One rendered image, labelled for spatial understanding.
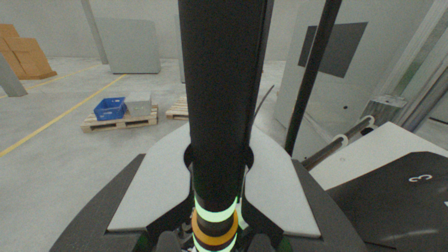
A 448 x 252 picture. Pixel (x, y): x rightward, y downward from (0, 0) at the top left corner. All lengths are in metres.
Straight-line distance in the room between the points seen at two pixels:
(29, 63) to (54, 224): 6.75
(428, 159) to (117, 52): 7.73
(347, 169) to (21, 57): 8.55
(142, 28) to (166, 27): 5.12
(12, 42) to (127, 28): 3.25
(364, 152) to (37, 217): 2.48
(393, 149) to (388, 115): 0.15
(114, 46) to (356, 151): 7.66
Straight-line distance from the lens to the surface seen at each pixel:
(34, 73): 8.45
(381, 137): 0.55
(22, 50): 8.33
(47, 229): 2.25
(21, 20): 15.22
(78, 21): 13.79
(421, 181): 0.26
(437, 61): 0.73
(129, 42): 7.52
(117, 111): 3.30
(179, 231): 0.38
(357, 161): 0.52
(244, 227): 0.19
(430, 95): 0.86
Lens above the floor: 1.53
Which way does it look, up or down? 31 degrees down
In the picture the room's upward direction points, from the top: 3 degrees clockwise
